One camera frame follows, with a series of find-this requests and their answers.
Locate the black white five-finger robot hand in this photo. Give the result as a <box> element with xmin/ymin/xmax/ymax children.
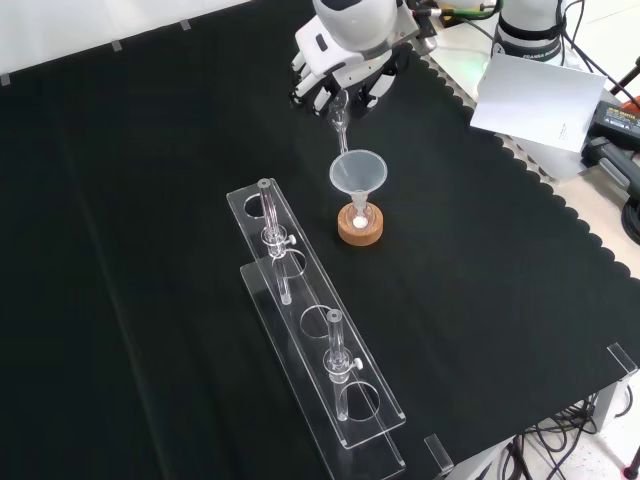
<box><xmin>289</xmin><ymin>15</ymin><xmax>415</xmax><ymax>120</ymax></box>

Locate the clear glass weighing funnel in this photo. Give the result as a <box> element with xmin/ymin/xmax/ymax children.
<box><xmin>327</xmin><ymin>89</ymin><xmax>354</xmax><ymax>154</ymax></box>

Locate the translucent plastic funnel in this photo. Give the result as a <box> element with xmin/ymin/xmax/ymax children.
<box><xmin>328</xmin><ymin>148</ymin><xmax>388</xmax><ymax>215</ymax></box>

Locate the clear acrylic funnel stand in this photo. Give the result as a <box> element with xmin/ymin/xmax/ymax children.
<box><xmin>225</xmin><ymin>177</ymin><xmax>408</xmax><ymax>480</ymax></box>

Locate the small round-bottom glass flask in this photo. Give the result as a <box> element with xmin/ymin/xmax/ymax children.
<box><xmin>347</xmin><ymin>197</ymin><xmax>374</xmax><ymax>233</ymax></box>

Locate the white paper board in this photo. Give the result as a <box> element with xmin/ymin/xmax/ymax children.
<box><xmin>469</xmin><ymin>53</ymin><xmax>609</xmax><ymax>154</ymax></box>

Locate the black table cloth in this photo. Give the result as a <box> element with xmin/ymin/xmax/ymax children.
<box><xmin>0</xmin><ymin>0</ymin><xmax>640</xmax><ymax>480</ymax></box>

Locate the black power supply box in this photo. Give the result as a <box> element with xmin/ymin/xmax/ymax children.
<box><xmin>581</xmin><ymin>99</ymin><xmax>640</xmax><ymax>169</ymax></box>

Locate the clear acrylic corner clamp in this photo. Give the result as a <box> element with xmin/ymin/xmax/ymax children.
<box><xmin>423</xmin><ymin>433</ymin><xmax>455</xmax><ymax>477</ymax></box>
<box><xmin>606</xmin><ymin>342</ymin><xmax>640</xmax><ymax>377</ymax></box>

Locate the cork ring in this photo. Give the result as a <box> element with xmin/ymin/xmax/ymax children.
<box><xmin>337</xmin><ymin>202</ymin><xmax>388</xmax><ymax>247</ymax></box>

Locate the bundle of black floor cables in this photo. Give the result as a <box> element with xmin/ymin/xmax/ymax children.
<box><xmin>492</xmin><ymin>384</ymin><xmax>640</xmax><ymax>480</ymax></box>

